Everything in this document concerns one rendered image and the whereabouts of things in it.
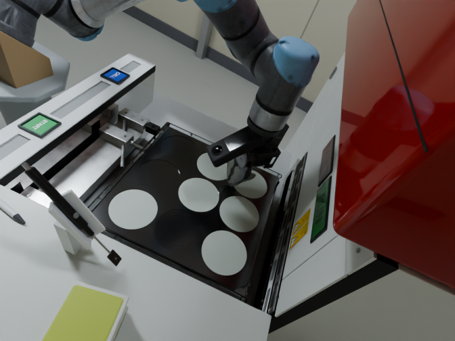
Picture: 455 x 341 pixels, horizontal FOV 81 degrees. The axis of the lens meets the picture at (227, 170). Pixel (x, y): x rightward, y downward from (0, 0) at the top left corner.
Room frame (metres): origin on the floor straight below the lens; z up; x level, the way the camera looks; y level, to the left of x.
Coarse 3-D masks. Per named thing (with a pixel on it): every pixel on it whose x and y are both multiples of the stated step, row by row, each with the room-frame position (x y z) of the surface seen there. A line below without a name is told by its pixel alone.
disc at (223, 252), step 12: (204, 240) 0.28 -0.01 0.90; (216, 240) 0.29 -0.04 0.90; (228, 240) 0.30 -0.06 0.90; (240, 240) 0.31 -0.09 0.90; (204, 252) 0.25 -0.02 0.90; (216, 252) 0.26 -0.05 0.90; (228, 252) 0.27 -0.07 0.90; (240, 252) 0.29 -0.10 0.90; (216, 264) 0.24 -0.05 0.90; (228, 264) 0.25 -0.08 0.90; (240, 264) 0.26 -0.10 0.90
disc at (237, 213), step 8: (224, 200) 0.40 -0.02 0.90; (232, 200) 0.41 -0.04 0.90; (240, 200) 0.42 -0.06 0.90; (248, 200) 0.43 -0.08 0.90; (224, 208) 0.37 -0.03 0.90; (232, 208) 0.38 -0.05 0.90; (240, 208) 0.39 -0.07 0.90; (248, 208) 0.40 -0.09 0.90; (256, 208) 0.41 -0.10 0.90; (224, 216) 0.36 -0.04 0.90; (232, 216) 0.36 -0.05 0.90; (240, 216) 0.37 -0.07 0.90; (248, 216) 0.38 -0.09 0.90; (256, 216) 0.39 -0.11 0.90; (232, 224) 0.34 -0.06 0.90; (240, 224) 0.35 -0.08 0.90; (248, 224) 0.36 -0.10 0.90; (256, 224) 0.37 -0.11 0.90
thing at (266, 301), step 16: (288, 176) 0.59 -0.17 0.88; (288, 192) 0.48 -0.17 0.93; (288, 208) 0.42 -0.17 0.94; (272, 224) 0.42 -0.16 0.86; (272, 240) 0.36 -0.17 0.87; (272, 256) 0.29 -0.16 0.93; (272, 272) 0.25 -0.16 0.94; (256, 288) 0.24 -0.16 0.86; (272, 288) 0.22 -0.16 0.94; (256, 304) 0.21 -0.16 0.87
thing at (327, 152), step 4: (332, 140) 0.48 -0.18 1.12; (328, 144) 0.49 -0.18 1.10; (324, 148) 0.49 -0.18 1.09; (328, 148) 0.47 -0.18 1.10; (324, 152) 0.48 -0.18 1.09; (328, 152) 0.45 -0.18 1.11; (324, 156) 0.46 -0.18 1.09; (328, 156) 0.44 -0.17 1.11; (324, 160) 0.44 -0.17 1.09; (328, 160) 0.42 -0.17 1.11; (324, 164) 0.43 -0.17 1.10; (328, 164) 0.41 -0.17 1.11; (324, 168) 0.41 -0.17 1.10; (328, 168) 0.40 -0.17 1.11; (320, 172) 0.42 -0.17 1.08; (324, 172) 0.40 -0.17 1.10; (328, 172) 0.39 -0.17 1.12; (320, 176) 0.40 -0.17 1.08; (324, 176) 0.39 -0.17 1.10; (320, 180) 0.39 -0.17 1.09
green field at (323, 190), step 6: (324, 186) 0.36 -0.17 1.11; (318, 192) 0.36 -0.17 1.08; (324, 192) 0.34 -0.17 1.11; (318, 198) 0.34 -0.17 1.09; (324, 198) 0.32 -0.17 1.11; (318, 204) 0.32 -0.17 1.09; (324, 204) 0.31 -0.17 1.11; (318, 210) 0.31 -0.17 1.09; (324, 210) 0.29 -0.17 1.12; (318, 216) 0.29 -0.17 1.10; (324, 216) 0.28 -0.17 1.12; (318, 222) 0.28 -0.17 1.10; (324, 222) 0.27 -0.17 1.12; (318, 228) 0.27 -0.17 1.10; (312, 234) 0.26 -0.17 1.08
